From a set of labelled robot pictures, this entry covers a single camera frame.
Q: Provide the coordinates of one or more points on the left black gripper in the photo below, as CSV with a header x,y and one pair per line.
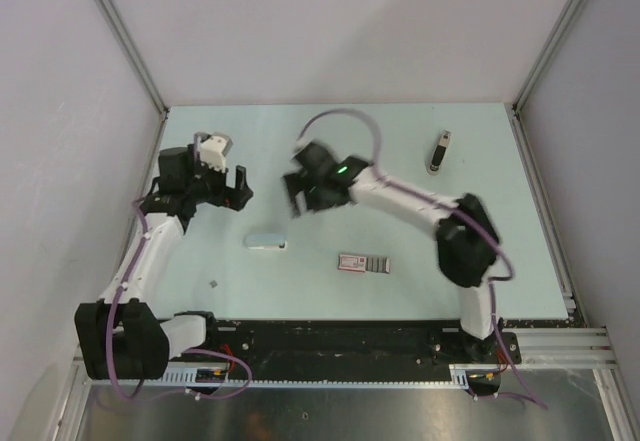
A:
x,y
234,198

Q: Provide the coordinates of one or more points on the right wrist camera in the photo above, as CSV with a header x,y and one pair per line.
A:
x,y
303,142

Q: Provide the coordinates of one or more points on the right aluminium frame post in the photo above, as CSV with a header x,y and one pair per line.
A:
x,y
551,47

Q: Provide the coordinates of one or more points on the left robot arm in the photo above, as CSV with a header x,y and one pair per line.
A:
x,y
120,336

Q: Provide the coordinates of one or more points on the black staple remover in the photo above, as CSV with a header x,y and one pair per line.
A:
x,y
439,153

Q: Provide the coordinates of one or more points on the red staple box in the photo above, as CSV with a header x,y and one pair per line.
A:
x,y
363,264

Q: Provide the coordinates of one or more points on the aluminium frame post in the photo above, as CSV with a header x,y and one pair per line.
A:
x,y
551,47
116,23

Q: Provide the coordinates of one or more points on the light blue stapler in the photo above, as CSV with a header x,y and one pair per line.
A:
x,y
266,241

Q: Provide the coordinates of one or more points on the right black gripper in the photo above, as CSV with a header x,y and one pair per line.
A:
x,y
298,182

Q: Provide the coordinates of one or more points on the left aluminium frame post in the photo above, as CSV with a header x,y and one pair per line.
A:
x,y
116,23

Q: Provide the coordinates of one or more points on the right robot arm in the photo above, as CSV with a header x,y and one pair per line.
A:
x,y
465,238

